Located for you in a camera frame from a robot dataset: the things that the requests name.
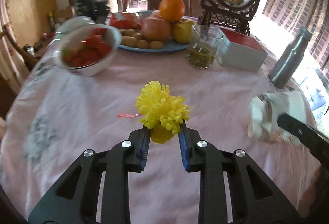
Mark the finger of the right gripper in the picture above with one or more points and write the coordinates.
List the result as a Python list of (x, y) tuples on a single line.
[(315, 141)]

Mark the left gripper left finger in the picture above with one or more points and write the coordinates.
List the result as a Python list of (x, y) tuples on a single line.
[(73, 198)]

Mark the cardboard box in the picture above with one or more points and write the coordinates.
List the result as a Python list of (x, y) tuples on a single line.
[(62, 15)]

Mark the yellow pom-pom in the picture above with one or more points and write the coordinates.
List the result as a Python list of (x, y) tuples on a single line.
[(163, 114)]

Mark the orange fruit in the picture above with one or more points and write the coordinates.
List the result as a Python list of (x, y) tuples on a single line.
[(172, 10)]

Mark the grey metal bottle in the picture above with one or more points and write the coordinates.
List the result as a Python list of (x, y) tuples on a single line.
[(290, 59)]

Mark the small black jar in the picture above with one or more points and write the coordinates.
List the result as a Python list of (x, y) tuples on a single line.
[(101, 11)]

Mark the wooden armchair left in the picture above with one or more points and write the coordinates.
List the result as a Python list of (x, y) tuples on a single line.
[(15, 62)]

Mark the white red box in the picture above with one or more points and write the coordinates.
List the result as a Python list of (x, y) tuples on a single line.
[(240, 51)]

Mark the white lidded jar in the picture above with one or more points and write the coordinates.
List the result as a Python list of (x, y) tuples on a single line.
[(74, 24)]

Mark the glass of green tea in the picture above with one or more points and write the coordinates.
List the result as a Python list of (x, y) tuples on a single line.
[(204, 44)]

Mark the white floral bowl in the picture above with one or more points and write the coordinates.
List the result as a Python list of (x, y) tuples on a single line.
[(87, 50)]

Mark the blue fruit plate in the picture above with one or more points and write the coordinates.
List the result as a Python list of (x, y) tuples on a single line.
[(154, 47)]

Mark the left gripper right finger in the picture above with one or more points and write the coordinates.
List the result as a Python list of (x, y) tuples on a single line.
[(233, 188)]

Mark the paper cup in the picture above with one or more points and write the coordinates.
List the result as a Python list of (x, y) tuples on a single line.
[(264, 111)]

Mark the red apple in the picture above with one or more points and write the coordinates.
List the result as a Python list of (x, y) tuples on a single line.
[(155, 29)]

